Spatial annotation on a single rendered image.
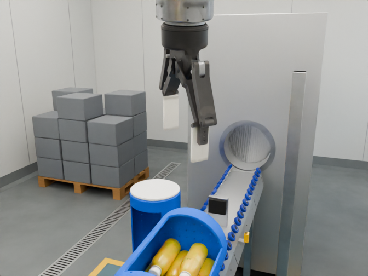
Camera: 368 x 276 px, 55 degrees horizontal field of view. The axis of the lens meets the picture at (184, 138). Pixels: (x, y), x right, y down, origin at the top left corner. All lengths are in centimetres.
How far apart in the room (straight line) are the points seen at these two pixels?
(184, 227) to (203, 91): 92
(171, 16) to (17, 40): 465
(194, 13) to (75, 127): 382
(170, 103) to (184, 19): 20
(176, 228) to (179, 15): 100
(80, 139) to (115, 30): 250
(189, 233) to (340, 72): 431
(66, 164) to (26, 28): 190
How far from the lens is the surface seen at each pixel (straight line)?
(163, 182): 207
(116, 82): 628
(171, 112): 68
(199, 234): 138
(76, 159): 443
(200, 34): 55
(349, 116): 549
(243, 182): 238
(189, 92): 55
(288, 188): 184
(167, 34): 56
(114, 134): 402
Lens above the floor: 184
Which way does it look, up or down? 16 degrees down
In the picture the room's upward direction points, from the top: straight up
